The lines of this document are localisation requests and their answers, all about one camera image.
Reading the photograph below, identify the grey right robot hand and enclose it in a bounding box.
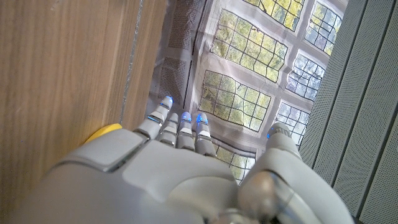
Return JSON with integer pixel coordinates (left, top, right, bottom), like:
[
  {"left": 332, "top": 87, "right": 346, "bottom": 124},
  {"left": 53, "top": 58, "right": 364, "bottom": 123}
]
[{"left": 6, "top": 95, "right": 355, "bottom": 224}]

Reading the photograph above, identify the yellow toy strawberry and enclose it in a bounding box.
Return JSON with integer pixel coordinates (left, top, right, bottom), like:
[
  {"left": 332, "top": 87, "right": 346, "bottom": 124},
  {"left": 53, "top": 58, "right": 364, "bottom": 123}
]
[{"left": 83, "top": 123, "right": 123, "bottom": 144}]

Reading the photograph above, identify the printed window backdrop cloth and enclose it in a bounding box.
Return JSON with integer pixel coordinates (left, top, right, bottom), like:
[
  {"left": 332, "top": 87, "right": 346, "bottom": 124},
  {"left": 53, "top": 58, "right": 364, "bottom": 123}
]
[{"left": 146, "top": 0, "right": 349, "bottom": 184}]

